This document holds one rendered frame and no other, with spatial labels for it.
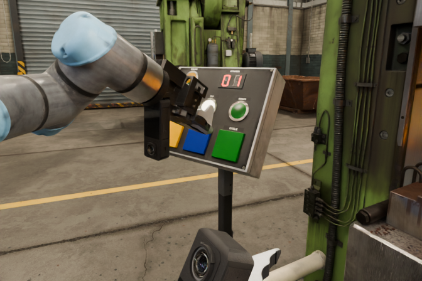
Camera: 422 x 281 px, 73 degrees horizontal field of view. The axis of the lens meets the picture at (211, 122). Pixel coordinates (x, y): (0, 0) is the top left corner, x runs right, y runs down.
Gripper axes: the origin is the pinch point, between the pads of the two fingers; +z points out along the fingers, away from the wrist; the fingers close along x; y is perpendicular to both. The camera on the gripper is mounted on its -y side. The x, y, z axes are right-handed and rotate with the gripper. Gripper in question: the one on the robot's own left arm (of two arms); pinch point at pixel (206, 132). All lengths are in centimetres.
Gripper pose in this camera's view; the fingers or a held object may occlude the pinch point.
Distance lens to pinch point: 64.2
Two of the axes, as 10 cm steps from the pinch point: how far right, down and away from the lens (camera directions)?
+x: -8.0, -1.2, 5.9
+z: 5.2, 3.5, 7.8
